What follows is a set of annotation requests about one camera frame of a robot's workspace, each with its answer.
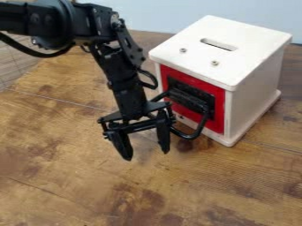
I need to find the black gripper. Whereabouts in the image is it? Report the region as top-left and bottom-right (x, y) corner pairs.
(97, 91), (175, 161)

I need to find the black drawer handle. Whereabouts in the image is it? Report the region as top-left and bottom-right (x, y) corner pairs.
(151, 76), (216, 139)

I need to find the red drawer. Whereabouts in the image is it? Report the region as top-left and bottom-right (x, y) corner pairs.
(159, 64), (226, 134)

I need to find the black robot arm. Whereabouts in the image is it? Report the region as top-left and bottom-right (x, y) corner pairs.
(0, 0), (175, 161)

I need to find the white wooden drawer box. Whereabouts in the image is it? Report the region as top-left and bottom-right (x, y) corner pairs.
(148, 15), (291, 147)

